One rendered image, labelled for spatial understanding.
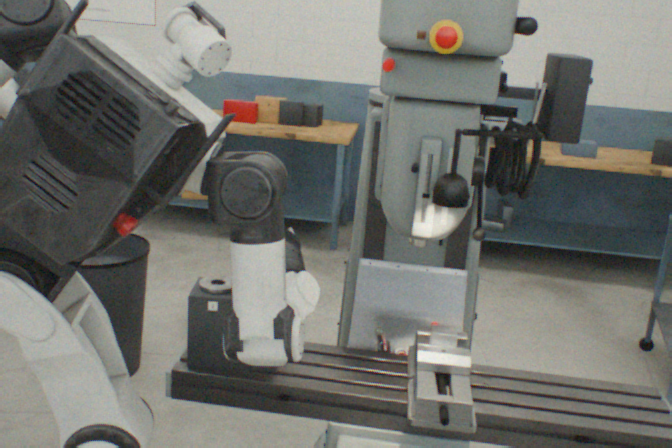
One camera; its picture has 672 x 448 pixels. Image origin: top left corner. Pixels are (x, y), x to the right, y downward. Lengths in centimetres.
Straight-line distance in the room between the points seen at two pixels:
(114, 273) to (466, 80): 218
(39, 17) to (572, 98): 121
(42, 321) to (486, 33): 91
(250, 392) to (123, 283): 165
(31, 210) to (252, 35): 493
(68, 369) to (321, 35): 478
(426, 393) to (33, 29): 105
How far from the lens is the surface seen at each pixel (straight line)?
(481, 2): 131
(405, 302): 201
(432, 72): 141
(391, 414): 168
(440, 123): 146
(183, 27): 114
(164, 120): 95
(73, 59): 99
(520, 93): 184
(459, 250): 201
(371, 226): 199
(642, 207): 620
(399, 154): 147
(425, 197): 145
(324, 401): 169
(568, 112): 178
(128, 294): 331
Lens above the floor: 180
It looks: 15 degrees down
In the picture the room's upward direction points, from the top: 5 degrees clockwise
